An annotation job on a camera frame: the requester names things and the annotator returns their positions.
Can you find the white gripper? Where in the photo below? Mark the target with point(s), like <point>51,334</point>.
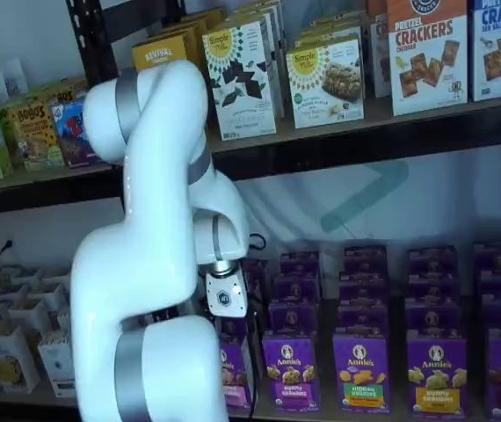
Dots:
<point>226,294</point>

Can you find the purple Annie's box pink patch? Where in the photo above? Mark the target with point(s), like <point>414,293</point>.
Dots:
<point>235,373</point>

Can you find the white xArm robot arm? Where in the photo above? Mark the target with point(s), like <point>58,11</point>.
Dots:
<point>145,264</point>

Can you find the purple Annie's box green patch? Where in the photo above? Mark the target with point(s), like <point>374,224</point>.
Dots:
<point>360,373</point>

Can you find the white box dark label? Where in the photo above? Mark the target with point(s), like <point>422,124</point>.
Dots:
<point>55,365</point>

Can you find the black metal shelf rack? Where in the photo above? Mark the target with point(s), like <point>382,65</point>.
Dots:
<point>365,145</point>

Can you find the Simple Mills dark chocolate box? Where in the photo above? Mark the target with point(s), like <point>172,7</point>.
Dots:
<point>239,83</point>

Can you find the blue Z Bar box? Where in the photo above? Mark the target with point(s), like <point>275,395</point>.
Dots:
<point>70,132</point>

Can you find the white box yellow picture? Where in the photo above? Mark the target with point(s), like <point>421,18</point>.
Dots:
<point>11,365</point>

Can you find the purple Annie's box yellow patch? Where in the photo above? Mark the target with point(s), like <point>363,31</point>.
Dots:
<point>437,378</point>

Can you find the Simple Mills almond bar box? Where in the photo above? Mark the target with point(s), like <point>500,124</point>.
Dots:
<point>325,83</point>

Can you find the yellow Bobo's box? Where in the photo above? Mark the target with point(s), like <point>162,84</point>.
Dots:
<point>35,136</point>

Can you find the tan Bobo's box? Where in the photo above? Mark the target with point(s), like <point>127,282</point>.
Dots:
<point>57,90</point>

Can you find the white Simple Mills box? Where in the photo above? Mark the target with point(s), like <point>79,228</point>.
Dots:
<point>272,26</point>
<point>329,28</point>

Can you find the orange pretzel crackers box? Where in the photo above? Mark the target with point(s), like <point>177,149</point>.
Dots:
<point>428,57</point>
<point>378,53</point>

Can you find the black wall power plug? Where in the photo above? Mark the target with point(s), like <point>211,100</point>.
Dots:
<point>6,248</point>

